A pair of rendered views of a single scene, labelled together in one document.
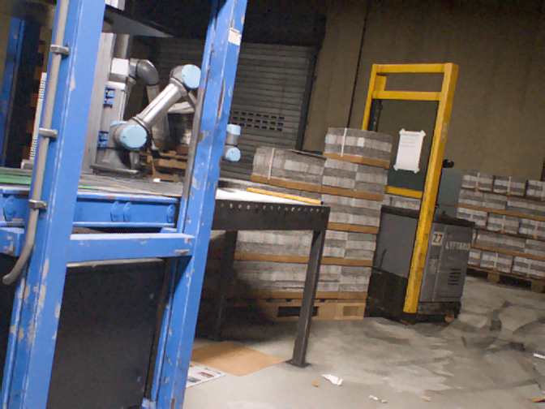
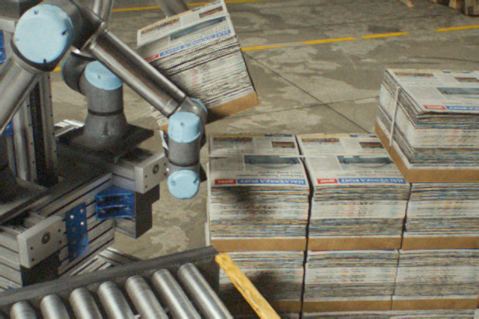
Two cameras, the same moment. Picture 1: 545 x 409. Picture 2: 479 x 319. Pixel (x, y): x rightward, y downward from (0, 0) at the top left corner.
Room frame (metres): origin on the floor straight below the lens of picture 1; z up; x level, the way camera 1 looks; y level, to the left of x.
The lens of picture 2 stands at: (2.57, -0.69, 1.74)
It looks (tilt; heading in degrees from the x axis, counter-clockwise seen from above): 25 degrees down; 35
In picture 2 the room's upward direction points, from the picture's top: 3 degrees clockwise
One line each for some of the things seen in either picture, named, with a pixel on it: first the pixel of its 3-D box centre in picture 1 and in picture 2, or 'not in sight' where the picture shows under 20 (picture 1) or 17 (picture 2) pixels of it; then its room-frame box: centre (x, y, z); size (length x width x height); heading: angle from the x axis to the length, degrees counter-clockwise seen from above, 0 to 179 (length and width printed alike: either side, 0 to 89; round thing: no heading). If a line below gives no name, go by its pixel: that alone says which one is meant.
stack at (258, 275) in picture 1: (259, 249); (377, 266); (4.46, 0.04, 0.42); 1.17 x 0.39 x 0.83; 130
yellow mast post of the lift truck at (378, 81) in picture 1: (361, 178); not in sight; (5.46, -0.64, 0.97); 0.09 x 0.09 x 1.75; 40
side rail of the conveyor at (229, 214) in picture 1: (258, 215); not in sight; (2.90, 0.05, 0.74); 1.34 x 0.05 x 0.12; 152
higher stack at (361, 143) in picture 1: (345, 222); not in sight; (4.93, -0.52, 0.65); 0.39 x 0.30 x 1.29; 40
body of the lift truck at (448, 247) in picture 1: (412, 261); not in sight; (5.44, -1.13, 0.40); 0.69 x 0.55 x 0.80; 40
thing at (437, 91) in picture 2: (293, 152); (447, 89); (4.53, -0.07, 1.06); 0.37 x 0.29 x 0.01; 40
